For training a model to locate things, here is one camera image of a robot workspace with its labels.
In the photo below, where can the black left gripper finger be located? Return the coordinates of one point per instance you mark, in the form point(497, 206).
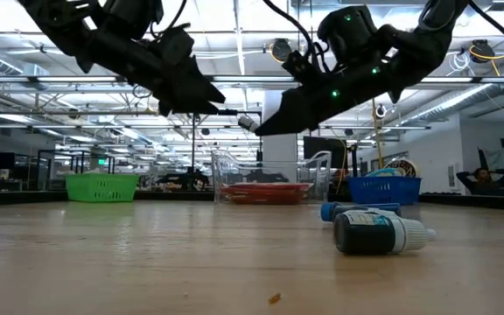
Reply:
point(195, 87)
point(191, 107)

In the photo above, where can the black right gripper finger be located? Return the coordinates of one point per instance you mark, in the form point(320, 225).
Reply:
point(300, 109)

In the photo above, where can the red snack packet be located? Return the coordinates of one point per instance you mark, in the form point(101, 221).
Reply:
point(256, 194)
point(269, 186)
point(269, 201)

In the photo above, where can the blue patterned tape roll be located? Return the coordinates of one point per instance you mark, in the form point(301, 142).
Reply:
point(379, 173)

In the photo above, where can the dark patterned tape roll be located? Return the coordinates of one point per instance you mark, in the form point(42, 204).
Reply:
point(392, 170)

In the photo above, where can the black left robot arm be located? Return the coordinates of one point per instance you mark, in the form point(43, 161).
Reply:
point(59, 22)

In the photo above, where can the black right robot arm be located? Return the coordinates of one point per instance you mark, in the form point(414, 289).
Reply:
point(427, 44)

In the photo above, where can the white building column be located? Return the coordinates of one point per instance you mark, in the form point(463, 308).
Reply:
point(278, 149)

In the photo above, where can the black monitor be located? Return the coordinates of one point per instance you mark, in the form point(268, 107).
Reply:
point(322, 149)

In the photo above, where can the clear plastic bin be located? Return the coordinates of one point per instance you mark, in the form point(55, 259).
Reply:
point(223, 175)

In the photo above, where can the blue plastic basket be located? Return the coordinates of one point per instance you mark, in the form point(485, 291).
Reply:
point(387, 192)

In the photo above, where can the green plastic basket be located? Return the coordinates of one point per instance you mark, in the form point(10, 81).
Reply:
point(103, 188)

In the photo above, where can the person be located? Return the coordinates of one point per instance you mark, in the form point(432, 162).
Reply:
point(484, 181)

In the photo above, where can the brown crumb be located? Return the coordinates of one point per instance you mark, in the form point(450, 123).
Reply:
point(274, 299)

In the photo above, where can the black background frame rig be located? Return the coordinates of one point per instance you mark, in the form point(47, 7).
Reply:
point(230, 113)

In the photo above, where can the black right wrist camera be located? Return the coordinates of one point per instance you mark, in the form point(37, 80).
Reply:
point(302, 67)

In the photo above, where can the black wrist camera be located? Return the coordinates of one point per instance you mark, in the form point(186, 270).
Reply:
point(302, 67)
point(177, 46)

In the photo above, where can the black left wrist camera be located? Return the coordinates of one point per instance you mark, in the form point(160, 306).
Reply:
point(177, 46)

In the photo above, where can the black aluminium table frame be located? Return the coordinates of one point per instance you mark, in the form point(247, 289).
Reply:
point(475, 202)

